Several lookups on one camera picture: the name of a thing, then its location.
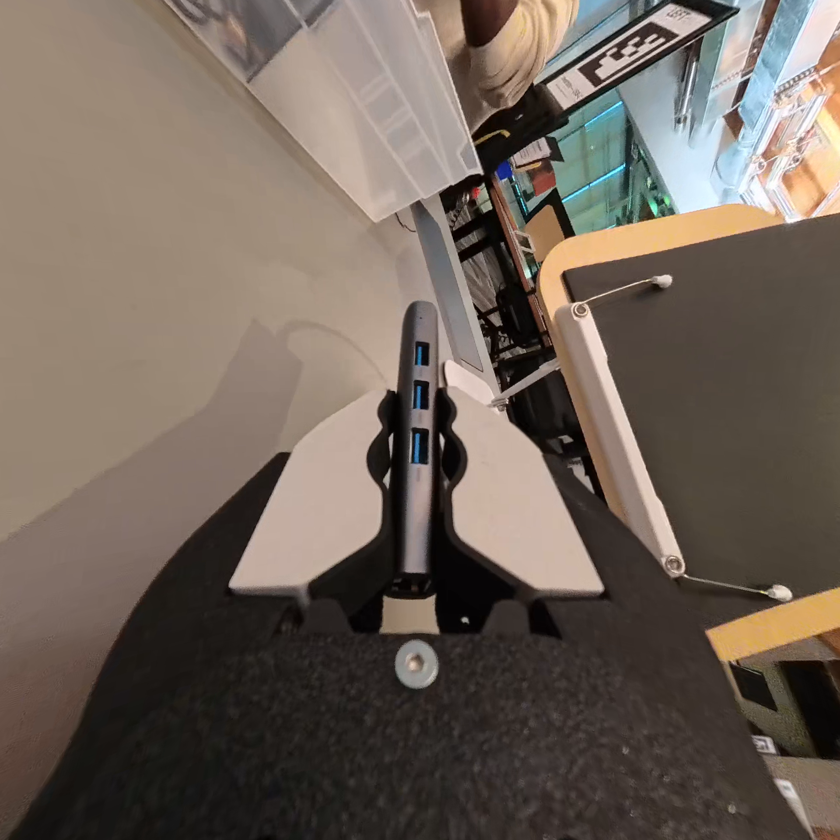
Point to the clear plastic bin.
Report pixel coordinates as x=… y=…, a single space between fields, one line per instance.
x=367 y=98

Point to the wood-framed black panel stand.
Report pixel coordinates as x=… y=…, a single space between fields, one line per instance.
x=722 y=426

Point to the silver round ventilation duct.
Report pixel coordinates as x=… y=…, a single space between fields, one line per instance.
x=761 y=72

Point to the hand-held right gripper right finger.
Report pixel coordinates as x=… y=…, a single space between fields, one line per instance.
x=518 y=518

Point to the grey desk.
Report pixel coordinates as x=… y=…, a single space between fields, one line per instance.
x=164 y=295

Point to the grey USB hub blue ports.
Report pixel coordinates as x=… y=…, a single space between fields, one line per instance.
x=413 y=459

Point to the black framed marker sign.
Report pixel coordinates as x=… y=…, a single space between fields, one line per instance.
x=630 y=46

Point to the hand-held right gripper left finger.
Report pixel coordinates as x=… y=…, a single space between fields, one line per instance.
x=315 y=512

